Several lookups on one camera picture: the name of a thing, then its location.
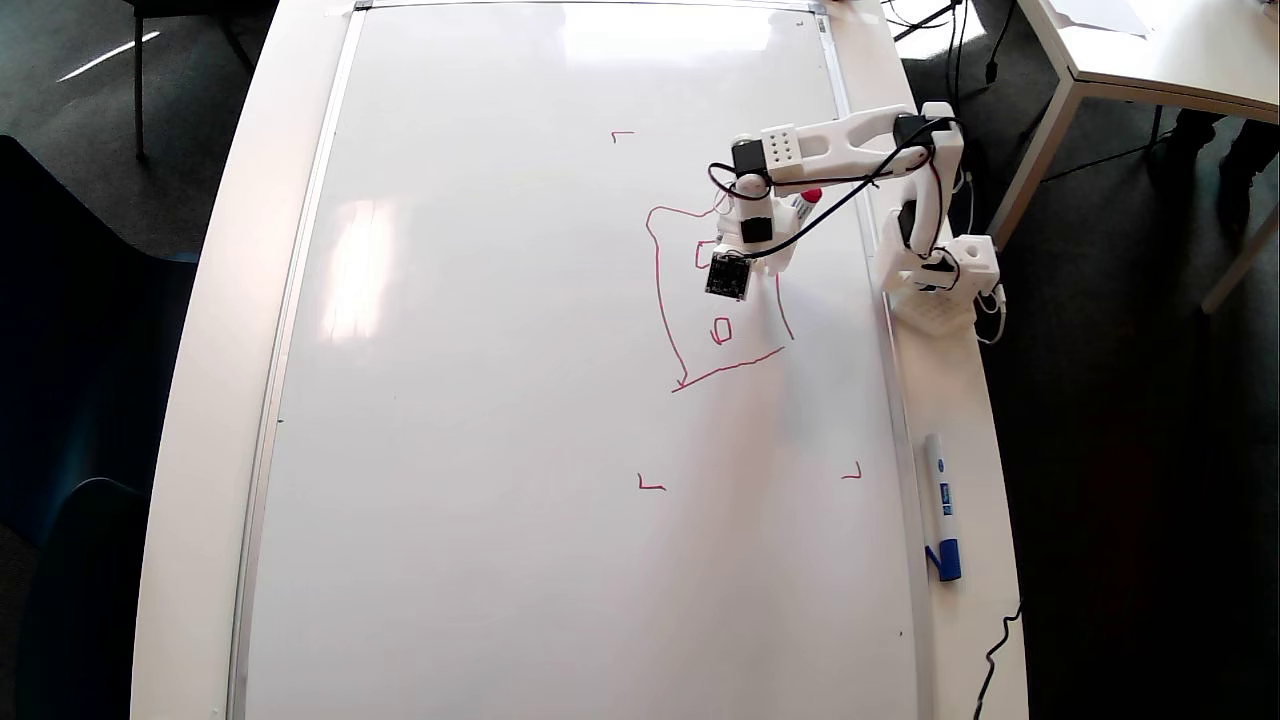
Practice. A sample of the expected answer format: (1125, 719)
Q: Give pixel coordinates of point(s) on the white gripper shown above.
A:
(781, 262)

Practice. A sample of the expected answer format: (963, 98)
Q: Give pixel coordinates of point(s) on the red whiteboard marker pen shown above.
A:
(808, 197)

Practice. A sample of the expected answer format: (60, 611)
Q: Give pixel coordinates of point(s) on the white honeycomb robot base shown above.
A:
(935, 312)

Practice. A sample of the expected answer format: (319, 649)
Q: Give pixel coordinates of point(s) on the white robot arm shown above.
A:
(860, 145)

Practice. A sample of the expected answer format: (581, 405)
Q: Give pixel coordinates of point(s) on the blue capped whiteboard marker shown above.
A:
(942, 500)

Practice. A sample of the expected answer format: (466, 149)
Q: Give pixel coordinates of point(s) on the large white whiteboard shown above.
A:
(500, 450)

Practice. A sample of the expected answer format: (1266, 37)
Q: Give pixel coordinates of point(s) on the white office table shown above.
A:
(1180, 50)

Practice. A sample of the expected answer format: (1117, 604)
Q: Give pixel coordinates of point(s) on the white furniture leg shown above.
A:
(1240, 262)

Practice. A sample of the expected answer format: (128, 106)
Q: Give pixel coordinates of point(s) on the black metal chair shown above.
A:
(170, 5)

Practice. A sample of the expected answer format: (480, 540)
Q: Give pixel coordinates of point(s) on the dark blue chair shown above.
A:
(80, 620)
(80, 350)

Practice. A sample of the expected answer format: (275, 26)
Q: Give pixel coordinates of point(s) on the black wrist camera board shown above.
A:
(728, 277)

